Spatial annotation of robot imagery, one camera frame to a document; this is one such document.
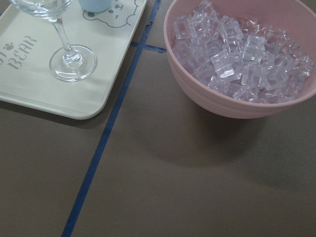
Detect clear ice cubes pile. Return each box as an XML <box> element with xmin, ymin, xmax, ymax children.
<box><xmin>172</xmin><ymin>0</ymin><xmax>314</xmax><ymax>104</ymax></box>

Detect light blue cup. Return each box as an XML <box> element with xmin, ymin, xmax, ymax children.
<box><xmin>79</xmin><ymin>0</ymin><xmax>111</xmax><ymax>13</ymax></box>

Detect clear wine glass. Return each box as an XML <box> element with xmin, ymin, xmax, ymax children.
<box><xmin>10</xmin><ymin>0</ymin><xmax>97</xmax><ymax>82</ymax></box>

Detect cream bear tray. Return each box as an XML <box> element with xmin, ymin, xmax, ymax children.
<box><xmin>0</xmin><ymin>0</ymin><xmax>147</xmax><ymax>119</ymax></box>

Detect pink bowl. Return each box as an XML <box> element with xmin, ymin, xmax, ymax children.
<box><xmin>163</xmin><ymin>0</ymin><xmax>316</xmax><ymax>119</ymax></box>

